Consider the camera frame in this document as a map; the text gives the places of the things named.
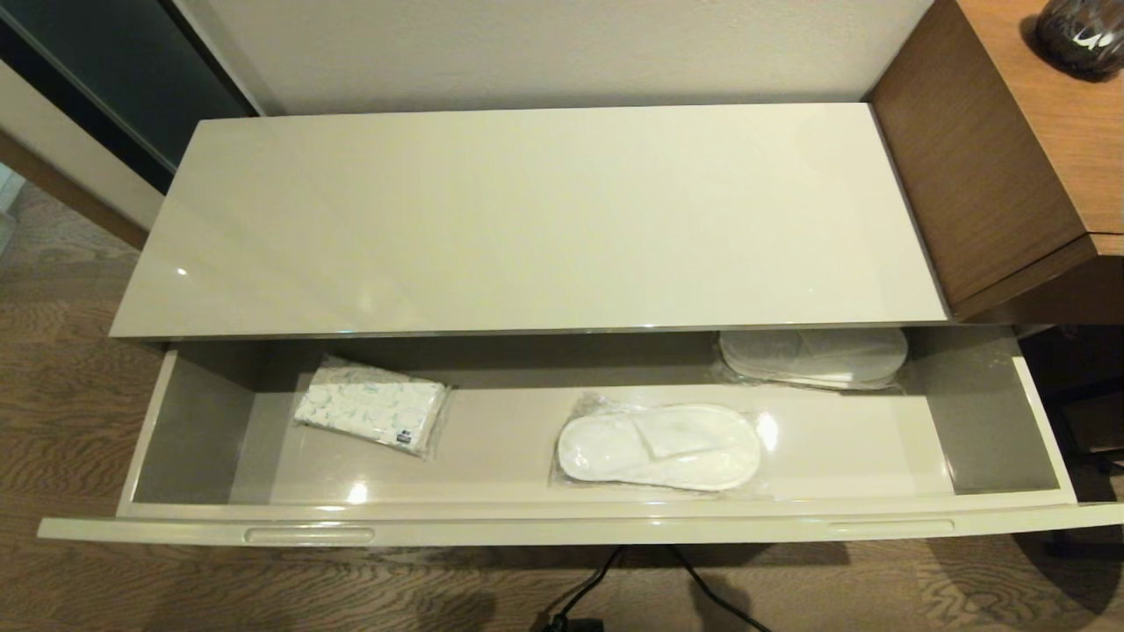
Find dark glass vase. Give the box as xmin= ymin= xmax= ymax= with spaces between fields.
xmin=1034 ymin=0 xmax=1124 ymax=83

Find floral blue-white tissue pack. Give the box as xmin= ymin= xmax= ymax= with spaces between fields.
xmin=294 ymin=354 xmax=453 ymax=459

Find white slippers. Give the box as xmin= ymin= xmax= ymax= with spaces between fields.
xmin=718 ymin=327 xmax=910 ymax=391
xmin=549 ymin=391 xmax=774 ymax=497

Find black floor power cable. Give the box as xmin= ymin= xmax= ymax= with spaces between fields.
xmin=540 ymin=544 xmax=774 ymax=632

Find brown wooden desk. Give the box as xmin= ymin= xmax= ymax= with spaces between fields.
xmin=865 ymin=0 xmax=1124 ymax=327

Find dark glass door panel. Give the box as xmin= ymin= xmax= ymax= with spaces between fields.
xmin=0 ymin=0 xmax=260 ymax=196

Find beige glossy wide drawer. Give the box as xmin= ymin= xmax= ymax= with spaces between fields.
xmin=37 ymin=327 xmax=1124 ymax=547

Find wooden baseboard strip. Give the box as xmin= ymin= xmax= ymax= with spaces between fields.
xmin=0 ymin=130 xmax=150 ymax=251

